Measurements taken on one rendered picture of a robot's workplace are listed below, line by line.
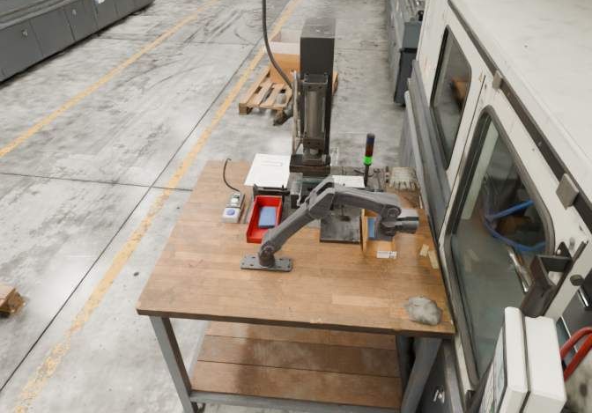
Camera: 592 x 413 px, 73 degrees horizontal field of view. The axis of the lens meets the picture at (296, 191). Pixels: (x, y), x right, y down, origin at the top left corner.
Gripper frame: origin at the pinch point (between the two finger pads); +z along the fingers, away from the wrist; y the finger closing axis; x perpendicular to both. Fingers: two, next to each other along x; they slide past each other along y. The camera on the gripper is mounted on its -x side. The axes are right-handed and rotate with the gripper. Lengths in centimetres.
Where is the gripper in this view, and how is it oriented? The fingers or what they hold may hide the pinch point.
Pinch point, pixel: (381, 233)
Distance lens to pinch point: 164.2
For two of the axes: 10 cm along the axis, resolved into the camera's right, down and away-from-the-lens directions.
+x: -9.9, -0.8, 0.7
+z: 0.3, 3.5, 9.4
